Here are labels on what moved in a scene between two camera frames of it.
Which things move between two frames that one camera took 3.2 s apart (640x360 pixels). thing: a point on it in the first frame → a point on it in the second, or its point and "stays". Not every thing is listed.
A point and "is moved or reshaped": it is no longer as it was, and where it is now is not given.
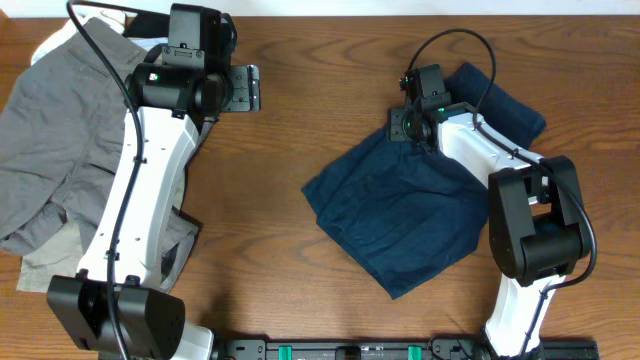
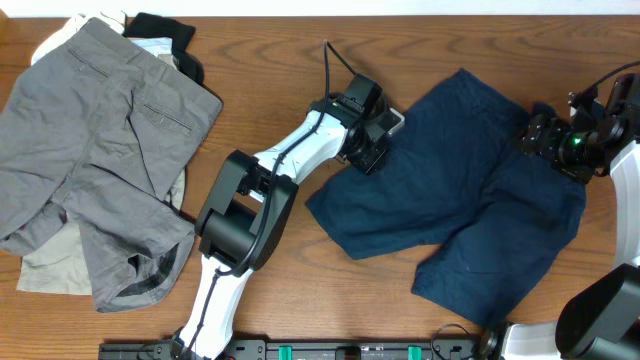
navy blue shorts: x=402 y=212 is moved or reshaped
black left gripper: x=244 y=88 → x=369 y=163
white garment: x=115 y=19 stays
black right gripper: x=394 y=132 → x=554 y=127
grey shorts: x=61 y=133 stays
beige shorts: x=60 y=254 stays
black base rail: x=390 y=348 stays
